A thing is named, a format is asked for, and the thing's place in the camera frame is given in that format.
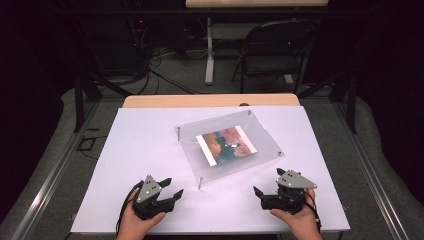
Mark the light desk with white leg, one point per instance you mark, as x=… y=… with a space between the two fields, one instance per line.
x=209 y=50

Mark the black metal stand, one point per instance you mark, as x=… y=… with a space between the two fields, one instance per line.
x=79 y=100
x=350 y=100

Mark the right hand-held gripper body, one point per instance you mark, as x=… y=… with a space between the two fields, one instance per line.
x=293 y=181

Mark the white table cover sheet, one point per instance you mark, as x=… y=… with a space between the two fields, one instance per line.
x=143 y=150

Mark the clear acrylic picture frame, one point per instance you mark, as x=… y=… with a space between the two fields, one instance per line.
x=260 y=133

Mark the black folding chair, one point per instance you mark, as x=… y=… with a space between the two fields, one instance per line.
x=270 y=65

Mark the aluminium floor rail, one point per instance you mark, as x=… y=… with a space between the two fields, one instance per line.
x=50 y=186
x=370 y=180

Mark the dark equipment rack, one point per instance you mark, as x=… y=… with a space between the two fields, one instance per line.
x=138 y=43

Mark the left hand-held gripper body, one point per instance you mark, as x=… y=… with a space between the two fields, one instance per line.
x=148 y=190

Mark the person's right hand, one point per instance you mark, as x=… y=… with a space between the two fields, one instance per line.
x=303 y=223

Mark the person's left hand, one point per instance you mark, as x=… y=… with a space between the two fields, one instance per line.
x=133 y=226

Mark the landscape painting print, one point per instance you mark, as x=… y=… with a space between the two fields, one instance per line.
x=226 y=145

